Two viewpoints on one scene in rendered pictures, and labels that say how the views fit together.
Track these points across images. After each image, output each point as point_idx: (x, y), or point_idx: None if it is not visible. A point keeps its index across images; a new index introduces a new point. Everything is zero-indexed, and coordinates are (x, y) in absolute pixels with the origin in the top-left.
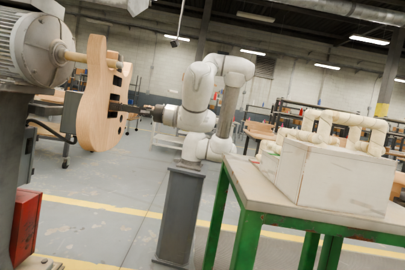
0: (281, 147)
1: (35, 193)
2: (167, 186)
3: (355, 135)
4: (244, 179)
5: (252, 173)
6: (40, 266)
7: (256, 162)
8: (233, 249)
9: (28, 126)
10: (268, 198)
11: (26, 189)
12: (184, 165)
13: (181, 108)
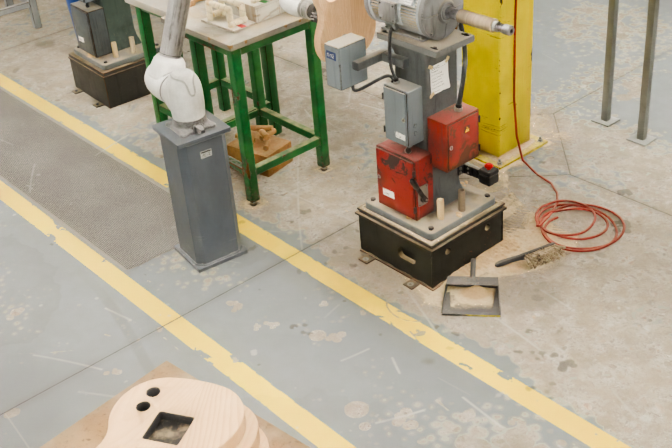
0: None
1: (382, 144)
2: (225, 157)
3: None
4: (292, 19)
5: (271, 22)
6: (377, 197)
7: (242, 25)
8: (313, 48)
9: (391, 83)
10: None
11: (387, 149)
12: (208, 119)
13: None
